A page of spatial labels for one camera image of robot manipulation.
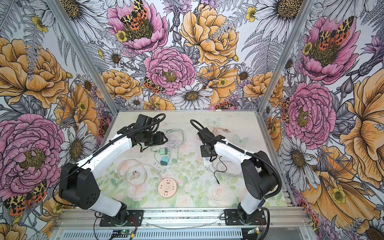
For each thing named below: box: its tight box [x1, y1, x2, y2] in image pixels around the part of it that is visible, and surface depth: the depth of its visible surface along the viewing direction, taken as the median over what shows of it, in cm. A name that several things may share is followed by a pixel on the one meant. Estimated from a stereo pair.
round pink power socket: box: [156, 171, 178, 199], surface depth 83 cm
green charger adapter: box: [159, 147, 168, 155], surface depth 99 cm
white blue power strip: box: [203, 157, 212, 167], surface depth 93 cm
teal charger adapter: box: [160, 156, 170, 166], surface depth 94 cm
